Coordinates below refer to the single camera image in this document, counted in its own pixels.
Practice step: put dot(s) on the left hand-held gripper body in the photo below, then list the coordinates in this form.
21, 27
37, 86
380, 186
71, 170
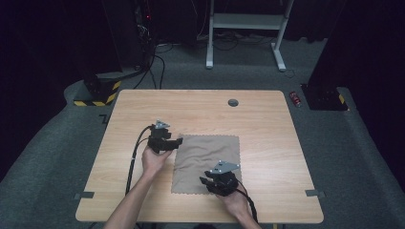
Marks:
157, 140

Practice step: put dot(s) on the person's left hand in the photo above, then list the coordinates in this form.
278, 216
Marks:
154, 162

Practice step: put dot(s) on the person's right hand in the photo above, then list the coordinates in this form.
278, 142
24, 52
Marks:
234, 203

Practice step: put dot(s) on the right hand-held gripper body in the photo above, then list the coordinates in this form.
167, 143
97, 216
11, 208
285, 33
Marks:
226, 181

